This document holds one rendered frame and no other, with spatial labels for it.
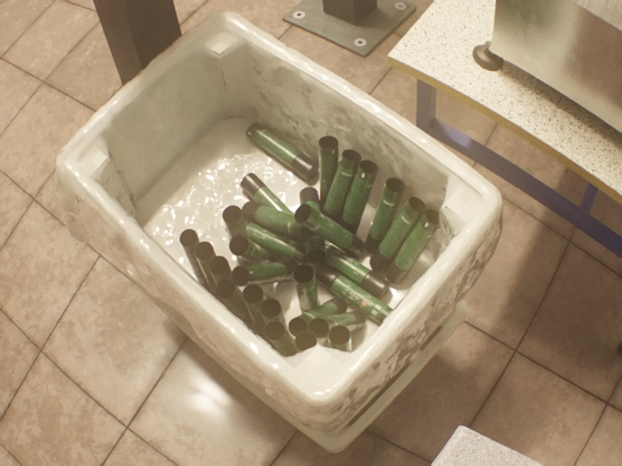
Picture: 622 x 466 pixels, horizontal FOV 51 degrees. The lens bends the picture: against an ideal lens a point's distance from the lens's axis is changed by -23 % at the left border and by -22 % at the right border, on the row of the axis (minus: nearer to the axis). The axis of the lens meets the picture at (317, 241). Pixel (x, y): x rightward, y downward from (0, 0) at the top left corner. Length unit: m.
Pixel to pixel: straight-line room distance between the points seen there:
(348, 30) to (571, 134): 1.17
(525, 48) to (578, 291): 0.90
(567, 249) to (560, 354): 0.28
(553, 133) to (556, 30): 0.20
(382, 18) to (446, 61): 1.06
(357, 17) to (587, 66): 1.24
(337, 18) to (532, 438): 1.33
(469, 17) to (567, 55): 0.27
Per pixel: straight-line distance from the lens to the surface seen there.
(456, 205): 1.14
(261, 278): 1.22
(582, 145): 1.15
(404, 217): 1.23
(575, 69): 1.08
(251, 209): 1.34
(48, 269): 2.00
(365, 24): 2.22
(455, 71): 1.17
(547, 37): 1.06
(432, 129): 1.49
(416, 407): 1.71
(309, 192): 1.35
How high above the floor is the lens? 1.67
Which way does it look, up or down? 64 degrees down
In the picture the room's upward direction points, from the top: 8 degrees counter-clockwise
